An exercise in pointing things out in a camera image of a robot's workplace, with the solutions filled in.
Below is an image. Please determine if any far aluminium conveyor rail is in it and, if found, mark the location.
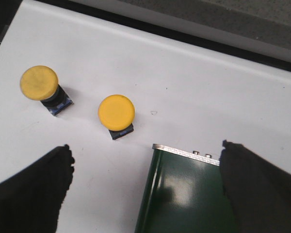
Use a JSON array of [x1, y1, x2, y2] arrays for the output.
[[152, 144, 220, 166]]

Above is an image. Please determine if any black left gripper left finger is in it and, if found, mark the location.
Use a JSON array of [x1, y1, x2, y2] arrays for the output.
[[0, 145, 75, 233]]

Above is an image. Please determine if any green conveyor belt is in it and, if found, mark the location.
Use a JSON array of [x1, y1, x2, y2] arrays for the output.
[[135, 149, 239, 233]]

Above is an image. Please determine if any grey stone counter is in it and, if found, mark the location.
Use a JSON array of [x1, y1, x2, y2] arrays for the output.
[[82, 0, 291, 63]]

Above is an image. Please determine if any yellow mushroom push button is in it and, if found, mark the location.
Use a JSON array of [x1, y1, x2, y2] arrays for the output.
[[97, 94, 135, 140]]

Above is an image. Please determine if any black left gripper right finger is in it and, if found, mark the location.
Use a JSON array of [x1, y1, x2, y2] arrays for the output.
[[220, 140, 291, 233]]

